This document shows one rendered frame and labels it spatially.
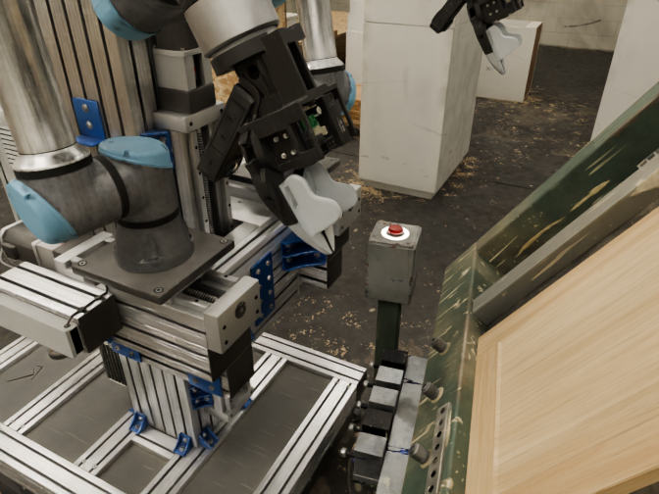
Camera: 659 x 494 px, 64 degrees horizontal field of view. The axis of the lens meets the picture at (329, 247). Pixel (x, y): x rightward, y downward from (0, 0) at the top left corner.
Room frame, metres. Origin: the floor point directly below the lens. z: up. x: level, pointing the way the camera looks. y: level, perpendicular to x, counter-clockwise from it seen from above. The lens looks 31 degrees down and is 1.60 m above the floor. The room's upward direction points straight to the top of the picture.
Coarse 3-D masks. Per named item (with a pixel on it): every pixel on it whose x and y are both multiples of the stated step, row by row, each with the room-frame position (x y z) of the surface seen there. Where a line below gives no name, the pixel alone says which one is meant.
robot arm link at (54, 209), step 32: (0, 0) 0.78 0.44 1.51; (0, 32) 0.77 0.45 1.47; (32, 32) 0.80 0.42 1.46; (0, 64) 0.77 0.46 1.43; (32, 64) 0.78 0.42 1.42; (0, 96) 0.77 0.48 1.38; (32, 96) 0.77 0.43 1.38; (32, 128) 0.76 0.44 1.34; (64, 128) 0.79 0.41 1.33; (32, 160) 0.75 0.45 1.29; (64, 160) 0.76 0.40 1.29; (96, 160) 0.83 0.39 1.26; (32, 192) 0.73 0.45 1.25; (64, 192) 0.74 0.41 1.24; (96, 192) 0.78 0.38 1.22; (32, 224) 0.74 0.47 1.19; (64, 224) 0.73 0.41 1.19; (96, 224) 0.77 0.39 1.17
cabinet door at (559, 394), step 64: (640, 256) 0.67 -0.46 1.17; (512, 320) 0.77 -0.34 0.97; (576, 320) 0.64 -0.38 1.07; (640, 320) 0.55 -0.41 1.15; (512, 384) 0.61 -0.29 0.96; (576, 384) 0.52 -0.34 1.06; (640, 384) 0.45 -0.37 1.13; (512, 448) 0.49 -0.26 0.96; (576, 448) 0.43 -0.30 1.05; (640, 448) 0.37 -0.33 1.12
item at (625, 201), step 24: (648, 168) 0.83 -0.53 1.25; (624, 192) 0.82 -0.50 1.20; (648, 192) 0.80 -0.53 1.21; (600, 216) 0.82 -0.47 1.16; (624, 216) 0.81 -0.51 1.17; (552, 240) 0.87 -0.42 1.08; (576, 240) 0.83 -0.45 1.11; (528, 264) 0.87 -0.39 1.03; (552, 264) 0.83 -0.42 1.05; (504, 288) 0.86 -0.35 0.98; (528, 288) 0.84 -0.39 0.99; (480, 312) 0.87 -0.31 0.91
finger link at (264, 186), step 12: (252, 168) 0.45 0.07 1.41; (264, 168) 0.45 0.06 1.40; (252, 180) 0.45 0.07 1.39; (264, 180) 0.44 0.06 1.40; (276, 180) 0.45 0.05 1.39; (264, 192) 0.44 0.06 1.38; (276, 192) 0.45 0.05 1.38; (276, 204) 0.44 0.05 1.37; (288, 204) 0.45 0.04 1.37; (276, 216) 0.45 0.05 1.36; (288, 216) 0.45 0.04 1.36
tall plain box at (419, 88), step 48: (384, 0) 3.39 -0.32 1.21; (432, 0) 3.26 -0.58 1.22; (384, 48) 3.38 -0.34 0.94; (432, 48) 3.24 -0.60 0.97; (480, 48) 3.87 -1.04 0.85; (384, 96) 3.37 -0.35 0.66; (432, 96) 3.23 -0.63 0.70; (384, 144) 3.36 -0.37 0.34; (432, 144) 3.21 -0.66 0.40; (432, 192) 3.20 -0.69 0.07
